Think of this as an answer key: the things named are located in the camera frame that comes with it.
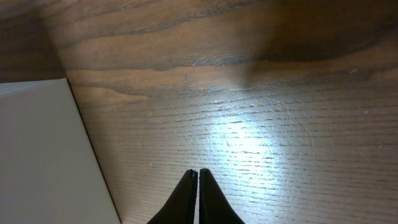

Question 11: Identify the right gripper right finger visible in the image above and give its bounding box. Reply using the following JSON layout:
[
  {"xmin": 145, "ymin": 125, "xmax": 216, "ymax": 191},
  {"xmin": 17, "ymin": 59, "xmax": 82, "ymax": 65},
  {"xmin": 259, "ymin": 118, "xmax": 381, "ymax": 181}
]
[{"xmin": 199, "ymin": 169, "xmax": 244, "ymax": 224}]

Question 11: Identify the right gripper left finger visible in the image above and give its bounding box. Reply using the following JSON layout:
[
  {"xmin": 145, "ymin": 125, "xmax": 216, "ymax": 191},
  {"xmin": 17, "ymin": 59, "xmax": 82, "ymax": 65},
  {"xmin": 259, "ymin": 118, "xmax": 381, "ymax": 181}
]
[{"xmin": 147, "ymin": 169, "xmax": 198, "ymax": 224}]

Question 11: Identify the white cardboard box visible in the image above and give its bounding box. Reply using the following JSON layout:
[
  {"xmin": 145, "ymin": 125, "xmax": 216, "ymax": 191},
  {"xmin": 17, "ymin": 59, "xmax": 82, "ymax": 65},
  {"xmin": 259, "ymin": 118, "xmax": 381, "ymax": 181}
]
[{"xmin": 1, "ymin": 79, "xmax": 119, "ymax": 224}]

